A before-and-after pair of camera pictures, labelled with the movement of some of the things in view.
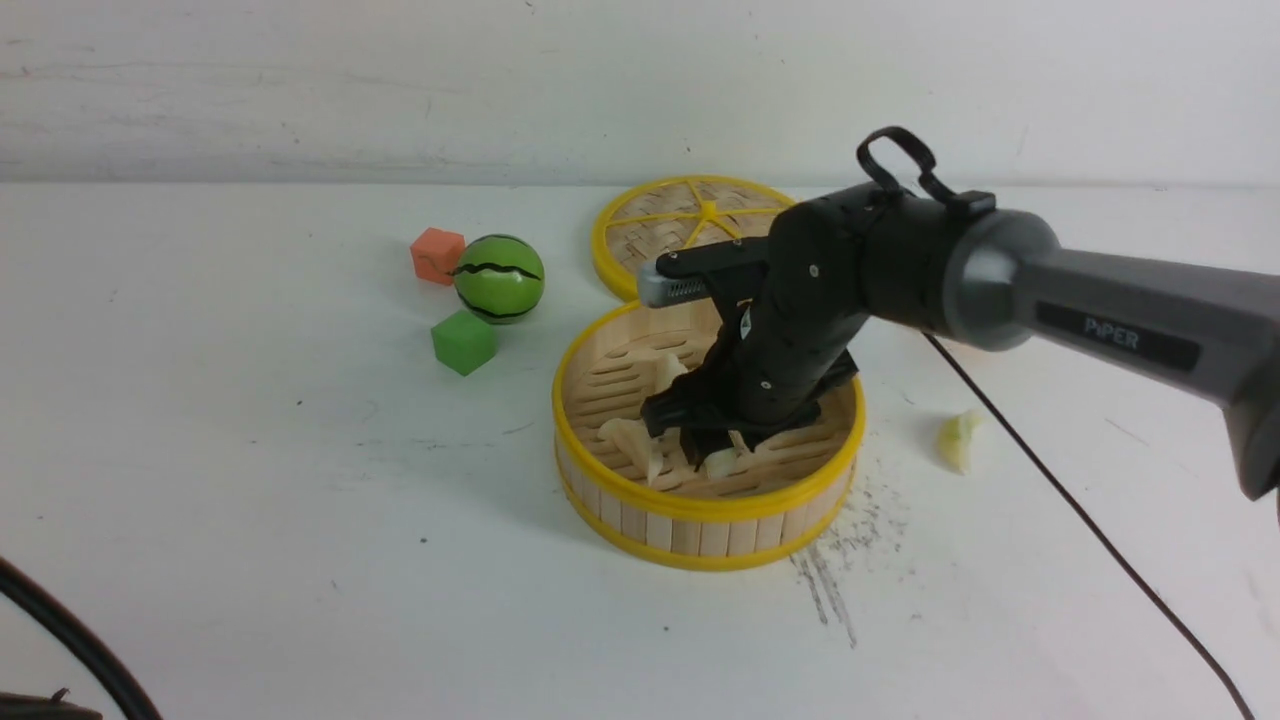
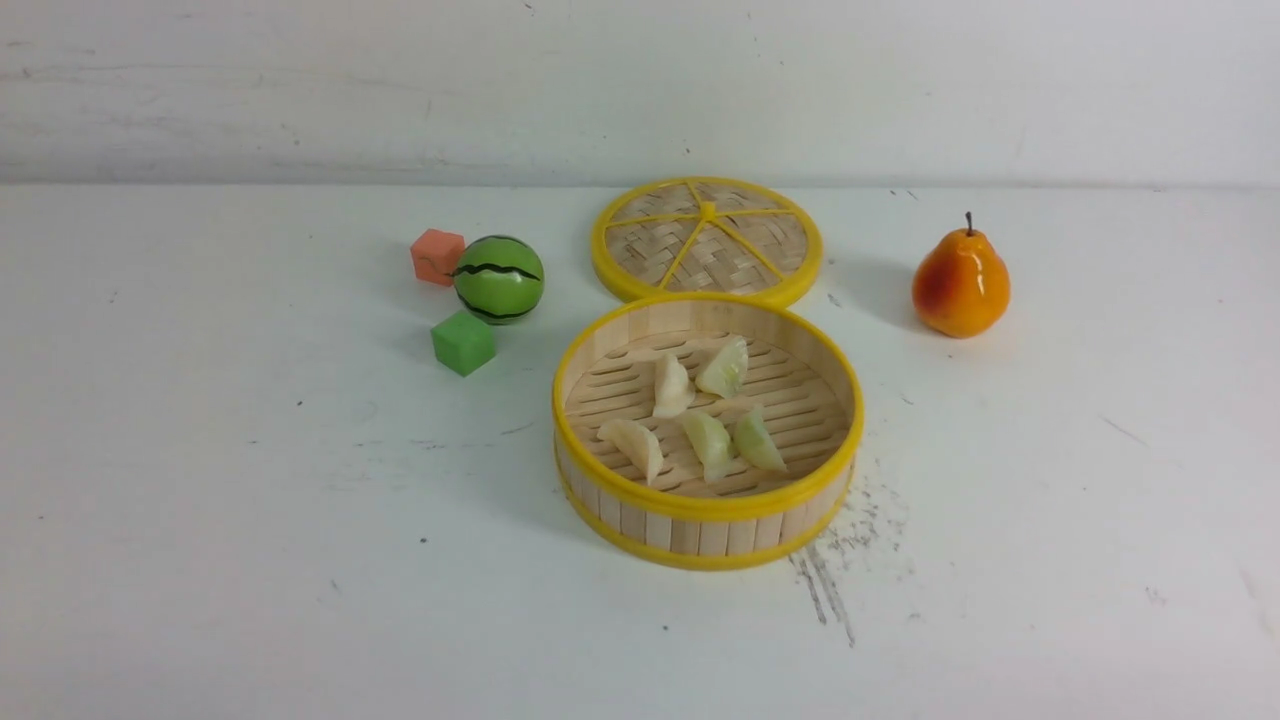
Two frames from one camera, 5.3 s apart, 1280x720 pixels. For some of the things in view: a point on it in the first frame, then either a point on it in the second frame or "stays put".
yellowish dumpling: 953,440 to 755,444
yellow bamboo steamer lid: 644,223 stays put
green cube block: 463,342 stays put
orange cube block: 436,254 stays put
